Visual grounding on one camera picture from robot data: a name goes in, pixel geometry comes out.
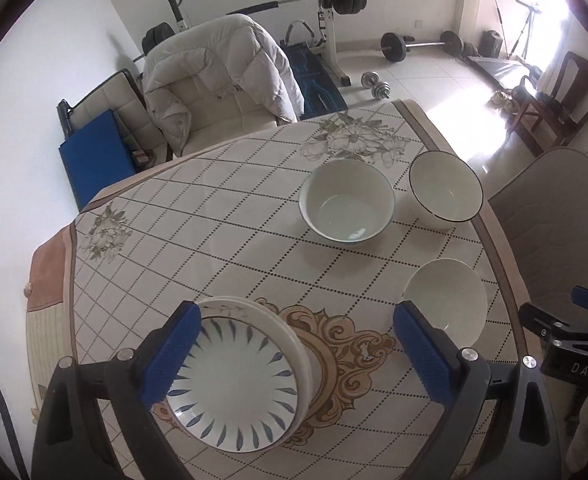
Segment metal exercise machine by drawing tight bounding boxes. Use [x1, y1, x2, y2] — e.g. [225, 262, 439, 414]
[506, 0, 545, 58]

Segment beige orange quilted table cover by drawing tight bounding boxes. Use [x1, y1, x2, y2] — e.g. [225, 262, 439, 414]
[24, 222, 82, 441]

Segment cream padded chair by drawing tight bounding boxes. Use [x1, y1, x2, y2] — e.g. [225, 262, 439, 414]
[166, 77, 280, 158]

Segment chrome dumbbell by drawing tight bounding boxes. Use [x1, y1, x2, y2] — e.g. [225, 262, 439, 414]
[360, 71, 391, 98]

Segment dark wooden chair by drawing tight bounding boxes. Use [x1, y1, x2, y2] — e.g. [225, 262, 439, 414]
[506, 51, 588, 158]

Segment checked floral tablecloth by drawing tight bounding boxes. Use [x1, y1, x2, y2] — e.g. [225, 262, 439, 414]
[71, 99, 530, 480]

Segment white bowl with black rim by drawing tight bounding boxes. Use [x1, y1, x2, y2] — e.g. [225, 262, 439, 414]
[408, 151, 485, 233]

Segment grey treadmill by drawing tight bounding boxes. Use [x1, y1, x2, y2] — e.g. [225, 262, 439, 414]
[466, 55, 542, 88]

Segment plain white bowl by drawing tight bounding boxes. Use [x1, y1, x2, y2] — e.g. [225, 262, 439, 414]
[402, 258, 489, 350]

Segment beige slippers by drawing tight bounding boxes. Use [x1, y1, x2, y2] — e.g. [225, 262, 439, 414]
[493, 90, 519, 112]

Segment dark bench pad blue print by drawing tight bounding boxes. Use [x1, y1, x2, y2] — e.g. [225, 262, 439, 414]
[279, 42, 349, 121]

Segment blue folded mat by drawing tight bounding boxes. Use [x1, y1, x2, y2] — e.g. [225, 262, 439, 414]
[58, 110, 137, 211]

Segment grey office chair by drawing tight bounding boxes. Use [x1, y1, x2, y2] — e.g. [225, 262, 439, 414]
[488, 147, 588, 311]

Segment white puffer jacket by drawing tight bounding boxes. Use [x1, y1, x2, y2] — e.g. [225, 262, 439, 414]
[143, 14, 305, 158]

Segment blue striped white plate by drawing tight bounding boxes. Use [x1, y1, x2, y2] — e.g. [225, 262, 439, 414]
[166, 316, 301, 453]

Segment white bowl with blue rim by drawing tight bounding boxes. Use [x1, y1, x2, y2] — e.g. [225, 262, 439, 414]
[298, 160, 396, 246]

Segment cream folding chair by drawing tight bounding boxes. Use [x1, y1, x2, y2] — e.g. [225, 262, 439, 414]
[56, 70, 170, 166]

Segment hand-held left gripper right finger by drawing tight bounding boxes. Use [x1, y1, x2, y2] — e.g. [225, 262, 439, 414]
[393, 301, 562, 480]

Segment short barbell with black plates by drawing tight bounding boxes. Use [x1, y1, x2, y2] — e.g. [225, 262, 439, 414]
[380, 30, 465, 64]

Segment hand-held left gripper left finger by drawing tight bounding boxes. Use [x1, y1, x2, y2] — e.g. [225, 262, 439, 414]
[31, 300, 202, 480]

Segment black heater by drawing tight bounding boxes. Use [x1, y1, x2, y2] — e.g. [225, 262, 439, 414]
[481, 30, 504, 58]

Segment white bench press rack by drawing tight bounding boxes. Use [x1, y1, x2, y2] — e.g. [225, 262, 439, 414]
[161, 0, 352, 86]

